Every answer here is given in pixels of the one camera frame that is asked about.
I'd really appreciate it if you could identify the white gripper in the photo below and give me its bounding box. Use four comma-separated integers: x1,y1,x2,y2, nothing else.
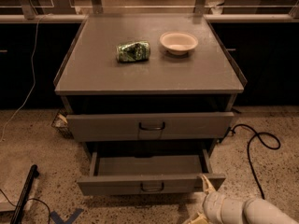
182,175,225,224

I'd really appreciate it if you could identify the white paper bowl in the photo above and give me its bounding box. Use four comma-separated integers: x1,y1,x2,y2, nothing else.
160,32,198,55

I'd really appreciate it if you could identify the white hanging cable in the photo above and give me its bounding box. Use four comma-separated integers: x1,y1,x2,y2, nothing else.
0,13,50,141

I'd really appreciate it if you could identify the grey drawer cabinet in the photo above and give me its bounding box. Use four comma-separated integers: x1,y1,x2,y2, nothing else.
53,13,248,196

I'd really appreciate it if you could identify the black bar on floor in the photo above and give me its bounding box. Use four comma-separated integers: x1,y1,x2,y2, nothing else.
10,164,39,224

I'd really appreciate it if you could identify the black wire basket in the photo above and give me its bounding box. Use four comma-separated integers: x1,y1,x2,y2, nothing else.
51,109,73,139

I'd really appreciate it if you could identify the grey drawer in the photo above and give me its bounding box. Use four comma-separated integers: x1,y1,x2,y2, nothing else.
67,112,234,142
78,149,225,196

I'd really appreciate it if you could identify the crushed green soda can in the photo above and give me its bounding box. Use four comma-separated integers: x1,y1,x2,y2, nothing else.
116,41,150,63

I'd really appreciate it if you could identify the grey top drawer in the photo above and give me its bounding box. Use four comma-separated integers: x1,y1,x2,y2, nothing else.
67,112,234,142

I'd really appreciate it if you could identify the thin black cable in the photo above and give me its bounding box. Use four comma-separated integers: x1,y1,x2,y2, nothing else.
0,189,51,224

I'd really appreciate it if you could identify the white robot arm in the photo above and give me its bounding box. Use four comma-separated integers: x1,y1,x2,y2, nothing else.
183,175,299,224

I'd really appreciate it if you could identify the black floor cable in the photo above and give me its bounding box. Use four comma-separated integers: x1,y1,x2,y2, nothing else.
224,123,281,201

